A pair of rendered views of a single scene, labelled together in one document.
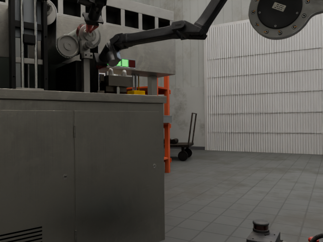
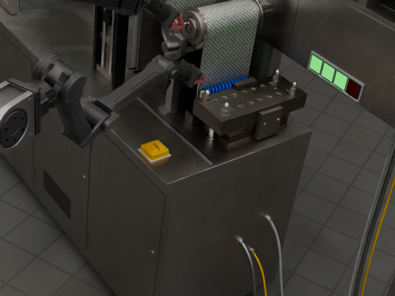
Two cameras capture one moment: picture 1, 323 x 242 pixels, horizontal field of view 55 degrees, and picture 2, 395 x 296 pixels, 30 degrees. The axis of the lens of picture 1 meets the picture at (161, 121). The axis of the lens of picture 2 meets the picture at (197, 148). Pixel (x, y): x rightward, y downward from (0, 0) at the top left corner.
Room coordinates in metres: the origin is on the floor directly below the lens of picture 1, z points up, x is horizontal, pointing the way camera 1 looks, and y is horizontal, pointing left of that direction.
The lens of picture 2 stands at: (1.65, -1.89, 2.39)
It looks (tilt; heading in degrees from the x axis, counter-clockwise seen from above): 36 degrees down; 86
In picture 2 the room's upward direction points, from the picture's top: 8 degrees clockwise
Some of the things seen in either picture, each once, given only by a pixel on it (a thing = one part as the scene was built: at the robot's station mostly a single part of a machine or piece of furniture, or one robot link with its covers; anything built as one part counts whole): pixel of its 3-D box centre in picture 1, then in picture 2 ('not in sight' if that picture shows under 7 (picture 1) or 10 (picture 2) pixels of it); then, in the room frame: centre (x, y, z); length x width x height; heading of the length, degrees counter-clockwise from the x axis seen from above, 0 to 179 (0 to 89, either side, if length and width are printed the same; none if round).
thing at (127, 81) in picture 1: (105, 84); (250, 103); (1.99, 0.36, 1.00); 0.40 x 0.16 x 0.06; 37
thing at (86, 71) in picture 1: (86, 68); (171, 75); (1.70, 0.41, 1.05); 0.06 x 0.05 x 0.31; 37
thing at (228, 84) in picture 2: not in sight; (226, 86); (1.90, 0.41, 1.03); 0.21 x 0.04 x 0.03; 37
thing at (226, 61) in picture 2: (90, 64); (226, 63); (1.89, 0.43, 1.11); 0.23 x 0.01 x 0.18; 37
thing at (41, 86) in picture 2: not in sight; (32, 100); (1.37, -0.46, 1.45); 0.09 x 0.08 x 0.12; 151
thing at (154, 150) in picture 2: (136, 93); (154, 150); (1.67, 0.13, 0.91); 0.07 x 0.07 x 0.02; 37
